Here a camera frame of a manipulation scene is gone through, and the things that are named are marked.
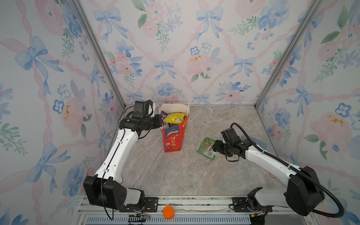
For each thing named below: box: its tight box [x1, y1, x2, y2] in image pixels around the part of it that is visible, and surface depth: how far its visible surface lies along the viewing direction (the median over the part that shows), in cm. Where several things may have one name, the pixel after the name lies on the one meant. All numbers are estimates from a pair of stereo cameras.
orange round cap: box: [163, 205, 175, 220], surface depth 64 cm
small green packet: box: [196, 137, 217, 161], surface depth 96 cm
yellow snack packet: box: [163, 112, 188, 125], surface depth 83 cm
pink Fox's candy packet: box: [161, 110, 168, 127], surface depth 83 cm
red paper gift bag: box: [153, 98, 192, 153], surface depth 84 cm
